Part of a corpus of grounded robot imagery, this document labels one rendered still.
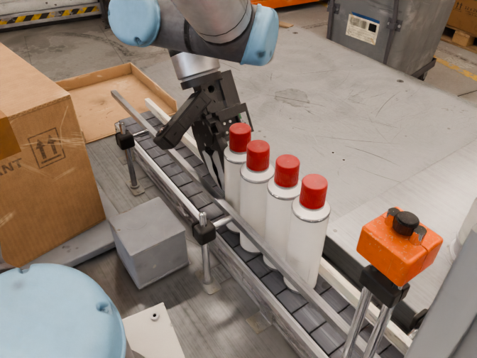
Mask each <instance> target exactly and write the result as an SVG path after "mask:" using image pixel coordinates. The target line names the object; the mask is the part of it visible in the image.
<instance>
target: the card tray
mask: <svg viewBox="0 0 477 358"><path fill-rule="evenodd" d="M54 83H56V84H57V85H59V86H60V87H61V88H63V89H64V90H65V91H67V92H68V93H70V95H71V98H72V102H73V105H74V108H75V112H76V115H77V120H78V122H79V127H80V129H81V132H82V137H83V139H84V144H85V145H86V144H88V143H92V142H95V141H98V140H101V139H104V138H106V137H109V136H113V135H115V133H116V129H115V126H114V124H115V123H116V122H118V121H119V120H121V119H125V118H128V117H130V116H131V115H130V114H129V113H128V112H127V111H126V110H125V109H124V108H123V107H122V106H121V105H120V104H119V103H118V102H117V101H116V100H115V99H114V98H113V97H112V95H111V90H116V91H117V92H118V93H119V94H120V95H121V96H122V97H123V98H124V99H125V100H126V101H127V102H128V103H129V104H130V105H131V106H132V107H133V108H134V109H135V110H136V111H137V112H138V113H139V114H140V113H143V112H147V111H150V112H151V110H149V108H147V106H146V103H145V99H147V98H149V99H151V100H152V101H153V102H154V103H155V104H156V105H157V106H158V107H159V108H161V109H162V110H163V111H164V112H165V113H166V114H167V115H168V116H172V115H174V114H175V113H176V112H177V101H176V100H175V99H174V98H172V97H171V96H170V95H169V94H168V93H167V92H166V91H165V90H163V89H162V88H161V87H160V86H158V85H157V84H156V83H155V82H154V81H152V79H150V78H149V77H148V76H147V75H146V74H144V73H143V72H142V71H141V70H139V69H138V68H137V67H136V66H135V65H134V64H133V63H132V62H130V63H125V64H122V65H117V66H114V67H109V68H106V69H103V70H98V71H95V72H90V73H87V74H83V75H79V76H76V77H71V78H67V79H64V80H60V81H57V82H54Z"/></svg>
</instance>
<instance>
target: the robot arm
mask: <svg viewBox="0 0 477 358"><path fill-rule="evenodd" d="M108 19H109V25H110V26H111V29H112V31H113V33H114V35H115V36H116V37H117V38H118V39H119V40H120V41H121V42H123V43H125V44H126V45H131V46H137V47H140V48H144V47H147V46H149V45H150V46H156V47H160V48H167V49H168V52H169V54H170V58H171V60H172V64H173V67H174V69H175V73H176V75H177V79H178V80H179V81H180V80H182V82H181V83H180V85H181V88H182V90H186V89H189V88H192V87H193V89H194V93H192V94H191V95H190V96H189V98H188V99H187V100H186V101H185V103H184V104H183V105H182V106H181V107H180V108H179V109H178V110H177V112H176V113H175V114H174V115H173V117H172V118H171V119H170V120H169V122H168V123H167V124H165V125H164V126H162V128H161V129H160V130H159V131H158V132H157V134H156V137H155V138H154V139H153V142H154V143H155V144H156V145H157V146H159V147H160V148H161V149H162V150H167V149H172V148H174V147H176V145H178V144H179V142H180V141H181V139H182V137H183V135H184V134H185V133H186V131H187V130H188V129H189V128H190V127H192V133H193V136H194V139H195V141H196V143H197V148H198V151H199V154H200V156H201V158H202V160H203V162H204V164H205V166H206V167H207V170H208V171H209V172H210V174H211V176H212V178H213V179H214V181H215V183H216V184H217V185H218V187H219V189H220V190H221V191H222V192H223V193H225V184H224V149H225V148H226V147H227V146H229V145H228V144H227V141H229V128H230V126H231V125H232V124H235V123H241V114H240V113H242V112H246V115H247V118H248V122H249V125H250V127H251V132H253V131H254V130H253V125H252V123H251V118H250V116H249V113H248V108H247V106H246V103H245V102H244V103H241V102H240V99H239V95H238V92H237V89H236V85H235V82H234V78H233V75H232V73H231V70H227V71H224V72H221V71H218V69H219V68H220V67H221V66H220V63H219V59H221V60H228V61H231V62H235V63H239V65H243V64H247V65H255V66H264V65H266V64H267V63H268V62H269V61H270V59H271V58H272V56H273V53H274V50H275V46H276V43H277V39H278V29H279V20H278V14H277V12H276V11H275V10H274V9H272V8H269V7H266V6H261V4H257V5H254V4H251V1H250V0H111V1H110V3H109V10H108ZM0 358H145V357H144V356H143V355H141V354H139V353H137V352H135V351H133V350H132V349H131V347H130V345H129V343H128V340H127V338H126V334H125V329H124V324H123V322H122V319H121V316H120V315H119V312H118V310H117V308H116V306H115V305H114V303H113V302H112V300H111V299H110V297H109V296H108V295H107V294H106V293H105V292H104V290H103V289H102V288H101V287H100V285H99V284H98V283H97V282H96V281H94V280H93V279H92V278H90V277H89V276H88V275H86V274H85V273H82V272H81V271H78V270H77V269H75V268H71V267H69V266H64V265H59V264H32V265H31V266H30V268H29V269H24V270H23V269H21V268H18V267H15V266H12V265H10V264H8V263H6V262H5V261H4V259H3V257H2V253H1V242H0Z"/></svg>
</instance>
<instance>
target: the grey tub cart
mask: <svg viewBox="0 0 477 358"><path fill-rule="evenodd" d="M455 1H456V0H330V1H328V5H327V11H328V12H329V18H328V25H327V37H326V38H327V39H329V40H331V41H334V42H335V43H338V44H340V45H342V46H345V47H347V48H349V49H352V50H354V51H356V52H358V53H360V54H363V55H365V56H367V57H370V58H372V59H374V60H377V61H378V62H380V63H383V64H385V65H388V66H390V67H393V68H395V69H396V70H399V71H401V72H404V73H406V74H408V75H411V76H413V77H415V78H417V79H419V80H421V81H424V79H425V78H426V76H427V71H428V70H430V69H431V68H433V67H434V66H435V62H436V60H437V59H436V58H433V57H434V54H435V51H436V49H437V46H438V44H439V41H440V39H441V36H442V33H443V32H444V29H445V26H446V23H447V21H448V19H449V16H450V13H451V10H452V9H453V6H454V3H455Z"/></svg>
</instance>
